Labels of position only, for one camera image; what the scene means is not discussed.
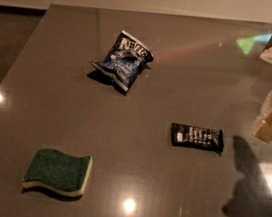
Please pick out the black rxbar chocolate bar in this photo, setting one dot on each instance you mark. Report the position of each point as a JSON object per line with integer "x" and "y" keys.
{"x": 197, "y": 137}

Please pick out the green and yellow sponge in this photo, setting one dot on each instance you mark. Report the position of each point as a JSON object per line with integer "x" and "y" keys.
{"x": 58, "y": 172}

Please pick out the blue kettle chips bag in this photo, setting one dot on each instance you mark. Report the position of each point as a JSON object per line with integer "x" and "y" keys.
{"x": 126, "y": 57}

